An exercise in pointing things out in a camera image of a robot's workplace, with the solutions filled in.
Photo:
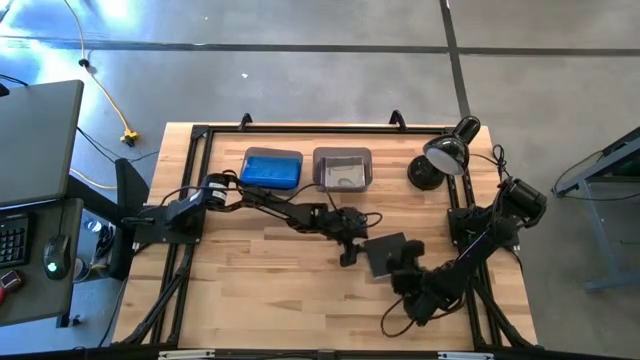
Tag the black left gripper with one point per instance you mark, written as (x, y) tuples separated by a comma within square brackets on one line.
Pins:
[(340, 222)]

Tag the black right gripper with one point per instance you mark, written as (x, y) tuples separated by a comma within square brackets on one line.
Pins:
[(411, 272)]

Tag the blue jewel case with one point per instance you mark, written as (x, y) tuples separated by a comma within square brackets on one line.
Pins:
[(270, 172)]

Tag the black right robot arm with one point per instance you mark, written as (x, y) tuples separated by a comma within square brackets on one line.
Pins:
[(475, 250)]

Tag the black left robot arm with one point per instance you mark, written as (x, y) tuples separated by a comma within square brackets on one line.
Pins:
[(280, 210)]

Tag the grey translucent plastic bin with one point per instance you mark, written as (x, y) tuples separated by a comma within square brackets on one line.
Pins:
[(272, 151), (342, 151)]

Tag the white label strip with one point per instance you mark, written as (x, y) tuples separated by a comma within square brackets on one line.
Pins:
[(465, 356), (185, 354)]

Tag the black desk lamp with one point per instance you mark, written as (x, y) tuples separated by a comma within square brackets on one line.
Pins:
[(450, 150)]

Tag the black computer mouse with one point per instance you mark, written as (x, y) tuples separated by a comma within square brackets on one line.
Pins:
[(57, 250)]

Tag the dark grey desk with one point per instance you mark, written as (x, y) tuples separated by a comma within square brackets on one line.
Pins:
[(30, 300)]

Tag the grey desk top panel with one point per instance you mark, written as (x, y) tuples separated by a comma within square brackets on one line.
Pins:
[(35, 140)]

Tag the black keyboard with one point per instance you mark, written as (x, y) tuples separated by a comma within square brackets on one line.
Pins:
[(12, 242)]

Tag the small red black device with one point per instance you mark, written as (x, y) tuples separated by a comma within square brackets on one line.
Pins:
[(10, 282)]

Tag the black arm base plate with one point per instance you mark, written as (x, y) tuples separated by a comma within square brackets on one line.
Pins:
[(150, 235), (457, 235)]

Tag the black aluminium table frame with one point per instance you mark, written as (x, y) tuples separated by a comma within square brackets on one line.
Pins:
[(325, 129)]

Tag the black frame hook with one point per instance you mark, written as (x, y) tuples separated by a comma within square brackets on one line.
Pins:
[(246, 115), (397, 112)]

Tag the grey metal cart frame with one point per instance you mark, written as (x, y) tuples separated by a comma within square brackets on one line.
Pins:
[(612, 282)]

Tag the black upright post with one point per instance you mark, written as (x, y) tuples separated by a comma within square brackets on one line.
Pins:
[(122, 255)]

